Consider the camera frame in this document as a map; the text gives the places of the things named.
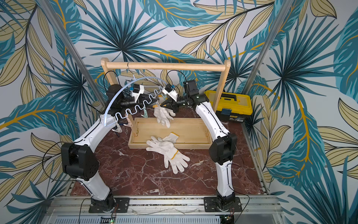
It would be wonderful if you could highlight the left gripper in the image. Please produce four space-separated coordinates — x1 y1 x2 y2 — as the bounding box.
119 92 157 113

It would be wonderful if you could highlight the white glove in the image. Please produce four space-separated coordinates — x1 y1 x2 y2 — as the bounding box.
146 133 179 158
164 150 190 175
154 106 176 128

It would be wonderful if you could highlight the light blue clip hanger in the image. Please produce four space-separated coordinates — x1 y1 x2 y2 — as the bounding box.
101 58 167 132

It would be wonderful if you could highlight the white glove bottom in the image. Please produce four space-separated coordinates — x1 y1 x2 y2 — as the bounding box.
164 150 190 175

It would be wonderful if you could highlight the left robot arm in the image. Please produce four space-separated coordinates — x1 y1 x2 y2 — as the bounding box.
61 84 156 213

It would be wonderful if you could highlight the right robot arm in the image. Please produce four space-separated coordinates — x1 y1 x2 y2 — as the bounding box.
161 80 237 211

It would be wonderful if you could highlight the green clothespin left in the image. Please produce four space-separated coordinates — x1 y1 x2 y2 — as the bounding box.
141 109 148 118

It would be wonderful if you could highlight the wooden hanging rack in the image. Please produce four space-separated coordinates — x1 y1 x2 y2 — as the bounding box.
101 58 237 152

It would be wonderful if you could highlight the white glove back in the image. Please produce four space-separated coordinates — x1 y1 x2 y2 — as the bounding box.
146 133 179 158

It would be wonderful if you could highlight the yellow black toolbox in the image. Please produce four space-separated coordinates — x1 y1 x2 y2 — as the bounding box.
216 92 253 122

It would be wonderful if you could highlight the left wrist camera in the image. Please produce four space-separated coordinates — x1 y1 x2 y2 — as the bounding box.
130 84 145 102

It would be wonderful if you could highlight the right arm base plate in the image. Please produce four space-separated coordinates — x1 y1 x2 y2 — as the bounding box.
203 197 242 212

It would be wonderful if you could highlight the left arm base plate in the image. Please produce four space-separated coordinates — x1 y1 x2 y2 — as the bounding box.
89 197 130 213

